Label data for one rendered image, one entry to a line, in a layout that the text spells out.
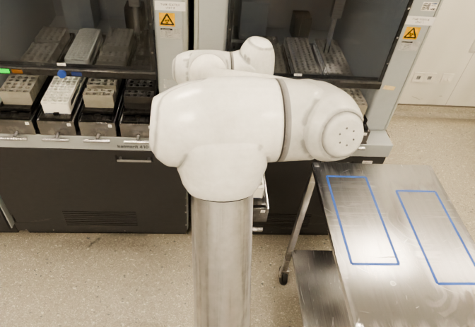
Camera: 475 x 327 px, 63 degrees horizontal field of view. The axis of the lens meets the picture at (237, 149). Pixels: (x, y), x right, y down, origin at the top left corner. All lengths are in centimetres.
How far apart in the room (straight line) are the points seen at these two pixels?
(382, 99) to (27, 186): 156
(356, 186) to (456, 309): 45
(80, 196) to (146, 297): 56
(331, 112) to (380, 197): 87
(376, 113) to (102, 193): 125
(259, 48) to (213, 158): 60
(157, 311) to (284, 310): 59
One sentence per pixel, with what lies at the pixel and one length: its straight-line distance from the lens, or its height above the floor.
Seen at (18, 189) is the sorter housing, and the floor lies 41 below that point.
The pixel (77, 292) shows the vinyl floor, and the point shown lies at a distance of 208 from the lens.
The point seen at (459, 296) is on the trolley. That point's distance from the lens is 129.
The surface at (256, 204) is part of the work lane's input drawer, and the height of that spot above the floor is 82.
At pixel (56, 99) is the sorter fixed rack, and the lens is 164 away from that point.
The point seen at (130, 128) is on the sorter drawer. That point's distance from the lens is 157.
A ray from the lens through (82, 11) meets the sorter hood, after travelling 144.
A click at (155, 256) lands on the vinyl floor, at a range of 211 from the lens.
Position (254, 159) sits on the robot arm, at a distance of 56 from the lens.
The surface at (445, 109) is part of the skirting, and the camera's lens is 349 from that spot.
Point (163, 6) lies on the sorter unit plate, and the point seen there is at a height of 124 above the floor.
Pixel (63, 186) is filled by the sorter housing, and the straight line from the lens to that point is 189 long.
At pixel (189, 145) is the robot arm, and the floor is 142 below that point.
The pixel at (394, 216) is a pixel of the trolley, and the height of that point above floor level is 82.
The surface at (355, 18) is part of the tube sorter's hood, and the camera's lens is 146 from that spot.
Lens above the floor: 179
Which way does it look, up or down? 43 degrees down
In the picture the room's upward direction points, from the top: 6 degrees clockwise
